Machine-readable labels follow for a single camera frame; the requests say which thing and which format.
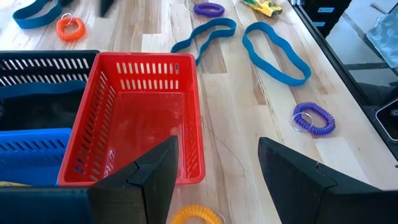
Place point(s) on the black drawer cabinet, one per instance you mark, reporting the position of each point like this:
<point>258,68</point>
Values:
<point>329,21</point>

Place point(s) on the blue plastic basket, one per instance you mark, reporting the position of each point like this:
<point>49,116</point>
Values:
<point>31,133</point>

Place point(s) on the black aluminium table frame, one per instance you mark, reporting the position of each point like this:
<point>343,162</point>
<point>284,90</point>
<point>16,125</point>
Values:
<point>340,62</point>

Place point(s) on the black stereo camera box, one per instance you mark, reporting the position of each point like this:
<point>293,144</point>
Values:
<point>390,121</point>

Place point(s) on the black plastic basket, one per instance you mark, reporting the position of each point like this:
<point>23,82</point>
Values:
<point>46,53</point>

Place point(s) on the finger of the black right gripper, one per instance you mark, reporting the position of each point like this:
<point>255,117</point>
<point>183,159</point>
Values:
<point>105,7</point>
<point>66,2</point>

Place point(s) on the red plastic basket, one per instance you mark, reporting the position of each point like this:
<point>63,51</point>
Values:
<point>136,124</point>

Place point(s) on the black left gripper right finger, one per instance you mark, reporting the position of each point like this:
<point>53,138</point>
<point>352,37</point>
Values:
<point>298,193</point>

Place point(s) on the translucent plastic sheet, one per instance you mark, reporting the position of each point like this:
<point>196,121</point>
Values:
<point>387,37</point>

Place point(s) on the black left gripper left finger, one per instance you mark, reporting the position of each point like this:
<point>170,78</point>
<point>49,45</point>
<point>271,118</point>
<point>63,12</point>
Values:
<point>140,193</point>

